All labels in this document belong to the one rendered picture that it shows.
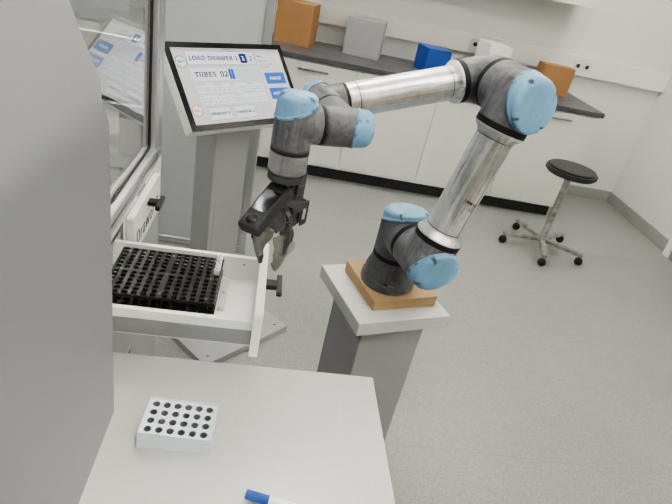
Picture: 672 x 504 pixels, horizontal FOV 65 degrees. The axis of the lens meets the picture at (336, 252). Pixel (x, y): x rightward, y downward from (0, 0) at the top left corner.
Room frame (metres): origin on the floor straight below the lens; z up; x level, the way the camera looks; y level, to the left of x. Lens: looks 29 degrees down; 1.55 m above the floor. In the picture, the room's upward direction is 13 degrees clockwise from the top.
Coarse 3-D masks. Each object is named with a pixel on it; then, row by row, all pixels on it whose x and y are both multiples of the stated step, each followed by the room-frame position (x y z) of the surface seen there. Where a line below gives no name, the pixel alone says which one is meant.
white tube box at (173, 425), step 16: (160, 400) 0.68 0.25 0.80; (176, 400) 0.69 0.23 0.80; (144, 416) 0.64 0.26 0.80; (160, 416) 0.65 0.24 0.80; (176, 416) 0.67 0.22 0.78; (192, 416) 0.66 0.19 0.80; (208, 416) 0.67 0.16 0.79; (144, 432) 0.61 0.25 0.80; (160, 432) 0.63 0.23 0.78; (176, 432) 0.62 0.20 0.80; (192, 432) 0.63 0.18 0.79; (208, 432) 0.64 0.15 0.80; (160, 448) 0.61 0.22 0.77; (176, 448) 0.61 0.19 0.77; (192, 448) 0.61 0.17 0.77; (208, 448) 0.62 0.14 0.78
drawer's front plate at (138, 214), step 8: (152, 176) 1.32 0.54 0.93; (160, 176) 1.36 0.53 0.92; (152, 184) 1.27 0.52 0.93; (144, 192) 1.22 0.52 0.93; (152, 192) 1.26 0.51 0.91; (144, 200) 1.18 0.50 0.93; (136, 208) 1.13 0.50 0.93; (144, 208) 1.18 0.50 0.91; (152, 208) 1.27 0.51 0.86; (128, 216) 1.08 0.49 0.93; (136, 216) 1.10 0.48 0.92; (144, 216) 1.18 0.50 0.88; (152, 216) 1.27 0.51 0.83; (128, 224) 1.07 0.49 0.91; (136, 224) 1.10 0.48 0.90; (144, 224) 1.18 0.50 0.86; (128, 232) 1.07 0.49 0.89; (136, 232) 1.10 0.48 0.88; (144, 232) 1.18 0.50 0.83; (128, 240) 1.07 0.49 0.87; (136, 240) 1.10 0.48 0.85
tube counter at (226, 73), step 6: (222, 72) 1.89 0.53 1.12; (228, 72) 1.91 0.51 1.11; (234, 72) 1.93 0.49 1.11; (240, 72) 1.95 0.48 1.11; (246, 72) 1.97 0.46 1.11; (252, 72) 1.99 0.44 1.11; (258, 72) 2.02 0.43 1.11; (222, 78) 1.87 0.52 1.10; (228, 78) 1.89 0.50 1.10; (234, 78) 1.91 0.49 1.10; (240, 78) 1.93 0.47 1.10; (246, 78) 1.95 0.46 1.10; (252, 78) 1.98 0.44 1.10; (258, 78) 2.00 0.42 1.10
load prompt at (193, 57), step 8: (192, 56) 1.83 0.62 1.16; (200, 56) 1.85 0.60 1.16; (208, 56) 1.88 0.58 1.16; (216, 56) 1.91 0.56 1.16; (224, 56) 1.93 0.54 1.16; (232, 56) 1.96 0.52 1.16; (240, 56) 1.99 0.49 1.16; (248, 56) 2.02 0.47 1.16; (192, 64) 1.81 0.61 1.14; (200, 64) 1.83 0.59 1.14; (208, 64) 1.86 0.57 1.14; (216, 64) 1.89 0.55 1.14; (224, 64) 1.91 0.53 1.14; (232, 64) 1.94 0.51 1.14; (240, 64) 1.97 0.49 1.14; (248, 64) 2.00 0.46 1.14; (256, 64) 2.03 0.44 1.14
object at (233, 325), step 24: (120, 240) 1.02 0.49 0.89; (240, 264) 1.06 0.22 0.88; (240, 288) 1.02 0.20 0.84; (120, 312) 0.79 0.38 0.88; (144, 312) 0.80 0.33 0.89; (168, 312) 0.81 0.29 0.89; (216, 312) 0.92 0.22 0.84; (240, 312) 0.93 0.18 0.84; (168, 336) 0.81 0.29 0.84; (192, 336) 0.81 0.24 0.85; (216, 336) 0.82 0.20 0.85; (240, 336) 0.83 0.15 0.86
